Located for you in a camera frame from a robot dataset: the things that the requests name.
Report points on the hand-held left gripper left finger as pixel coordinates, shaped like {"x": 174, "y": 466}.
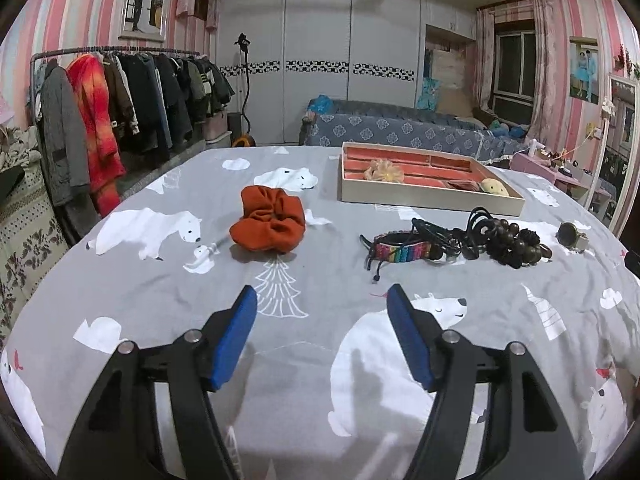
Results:
{"x": 232, "y": 340}

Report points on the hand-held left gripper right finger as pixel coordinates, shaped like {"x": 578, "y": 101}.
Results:
{"x": 410, "y": 340}

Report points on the orange fabric scrunchie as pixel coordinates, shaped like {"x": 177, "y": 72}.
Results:
{"x": 265, "y": 220}

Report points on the white tray with red lining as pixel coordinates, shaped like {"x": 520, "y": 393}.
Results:
{"x": 425, "y": 197}

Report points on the grey bear printed bedsheet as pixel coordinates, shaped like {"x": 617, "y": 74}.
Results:
{"x": 175, "y": 310}

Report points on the small white hair clip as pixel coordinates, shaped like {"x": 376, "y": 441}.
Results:
{"x": 204, "y": 254}

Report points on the beige flower hair clip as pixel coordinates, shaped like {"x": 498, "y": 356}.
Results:
{"x": 384, "y": 170}

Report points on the yellow spotted plush hair clip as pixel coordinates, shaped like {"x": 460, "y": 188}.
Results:
{"x": 494, "y": 187}

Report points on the blue floral sofa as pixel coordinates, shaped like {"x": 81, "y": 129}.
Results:
{"x": 390, "y": 132}

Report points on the pale storage box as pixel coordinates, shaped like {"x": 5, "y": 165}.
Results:
{"x": 217, "y": 130}

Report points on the pink table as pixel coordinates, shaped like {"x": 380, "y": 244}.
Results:
{"x": 540, "y": 167}

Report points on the floral quilt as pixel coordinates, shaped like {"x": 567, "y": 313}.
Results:
{"x": 25, "y": 240}

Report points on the teal cloth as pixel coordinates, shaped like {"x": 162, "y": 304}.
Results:
{"x": 429, "y": 95}

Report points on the blue cushion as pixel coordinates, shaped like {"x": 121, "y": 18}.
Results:
{"x": 320, "y": 106}

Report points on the black garment steamer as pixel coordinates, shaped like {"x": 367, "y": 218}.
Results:
{"x": 245, "y": 90}

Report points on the row of hanging clothes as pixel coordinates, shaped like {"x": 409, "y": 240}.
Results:
{"x": 145, "y": 100}

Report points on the pink floral curtain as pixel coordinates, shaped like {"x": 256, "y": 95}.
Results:
{"x": 484, "y": 60}
{"x": 542, "y": 60}

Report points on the dark window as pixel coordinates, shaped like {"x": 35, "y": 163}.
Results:
{"x": 515, "y": 70}

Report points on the white framed mirror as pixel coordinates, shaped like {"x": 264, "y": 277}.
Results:
{"x": 612, "y": 110}

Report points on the metal clothes rack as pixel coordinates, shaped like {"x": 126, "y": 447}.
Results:
{"x": 125, "y": 50}

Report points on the white wardrobe with patterned band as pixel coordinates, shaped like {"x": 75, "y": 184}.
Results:
{"x": 320, "y": 35}

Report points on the framed wedding photo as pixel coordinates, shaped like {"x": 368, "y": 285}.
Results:
{"x": 146, "y": 0}

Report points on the wall poster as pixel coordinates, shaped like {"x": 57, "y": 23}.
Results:
{"x": 584, "y": 70}

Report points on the red flower wall decoration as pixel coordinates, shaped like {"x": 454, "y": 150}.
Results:
{"x": 629, "y": 62}

